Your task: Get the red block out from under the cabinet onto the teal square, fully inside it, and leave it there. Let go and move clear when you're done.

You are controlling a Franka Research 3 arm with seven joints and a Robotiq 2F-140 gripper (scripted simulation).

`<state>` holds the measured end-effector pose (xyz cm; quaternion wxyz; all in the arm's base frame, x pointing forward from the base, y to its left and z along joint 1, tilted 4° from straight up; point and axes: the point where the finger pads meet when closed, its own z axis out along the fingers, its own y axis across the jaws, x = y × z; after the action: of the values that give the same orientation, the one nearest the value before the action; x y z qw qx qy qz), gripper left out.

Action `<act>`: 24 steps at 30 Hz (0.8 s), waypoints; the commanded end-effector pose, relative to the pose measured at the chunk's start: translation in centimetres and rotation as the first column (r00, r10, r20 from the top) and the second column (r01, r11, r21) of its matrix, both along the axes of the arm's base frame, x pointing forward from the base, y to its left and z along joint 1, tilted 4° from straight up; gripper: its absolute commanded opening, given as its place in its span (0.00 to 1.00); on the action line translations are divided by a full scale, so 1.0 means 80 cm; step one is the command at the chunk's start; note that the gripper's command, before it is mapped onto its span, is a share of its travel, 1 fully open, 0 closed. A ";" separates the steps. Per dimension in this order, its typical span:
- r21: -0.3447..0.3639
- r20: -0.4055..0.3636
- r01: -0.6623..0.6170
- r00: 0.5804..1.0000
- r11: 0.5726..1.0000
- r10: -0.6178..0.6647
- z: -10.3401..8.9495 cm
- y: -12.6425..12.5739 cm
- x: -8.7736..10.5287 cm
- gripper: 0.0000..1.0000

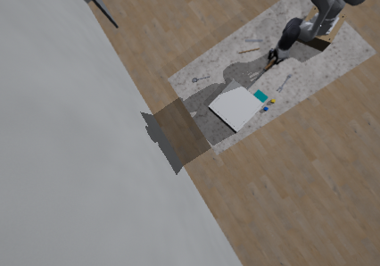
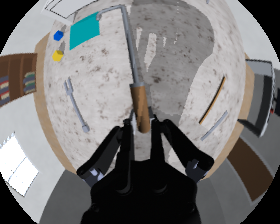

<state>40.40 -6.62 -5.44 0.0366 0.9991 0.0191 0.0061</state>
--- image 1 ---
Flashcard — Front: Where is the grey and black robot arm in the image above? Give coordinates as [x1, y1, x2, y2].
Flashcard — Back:
[276, 0, 365, 59]

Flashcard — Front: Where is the steel hook with wooden handle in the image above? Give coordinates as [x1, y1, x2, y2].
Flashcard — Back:
[247, 60, 275, 90]

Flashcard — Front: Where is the teal square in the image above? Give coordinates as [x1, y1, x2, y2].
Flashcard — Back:
[254, 90, 268, 103]

